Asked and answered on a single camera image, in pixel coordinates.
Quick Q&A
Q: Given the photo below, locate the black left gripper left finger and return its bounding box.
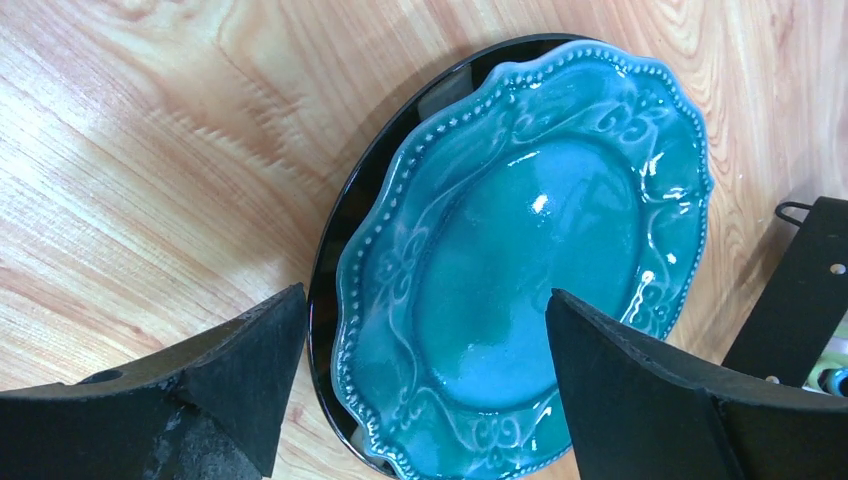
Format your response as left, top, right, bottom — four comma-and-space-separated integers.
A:
1, 284, 308, 479

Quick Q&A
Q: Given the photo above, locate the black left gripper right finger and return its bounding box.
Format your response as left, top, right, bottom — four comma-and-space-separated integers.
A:
546, 289, 847, 479

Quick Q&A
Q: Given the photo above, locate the black bottom plate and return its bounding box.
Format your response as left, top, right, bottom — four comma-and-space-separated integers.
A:
306, 32, 584, 479

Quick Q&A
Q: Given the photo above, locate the teal scalloped plate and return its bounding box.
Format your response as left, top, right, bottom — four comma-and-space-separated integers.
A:
331, 40, 713, 479

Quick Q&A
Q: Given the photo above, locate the light green mug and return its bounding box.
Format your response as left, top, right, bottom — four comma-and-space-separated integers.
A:
804, 352, 847, 397

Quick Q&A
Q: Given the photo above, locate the black wire dish rack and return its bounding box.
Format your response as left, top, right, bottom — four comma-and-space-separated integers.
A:
722, 196, 847, 393

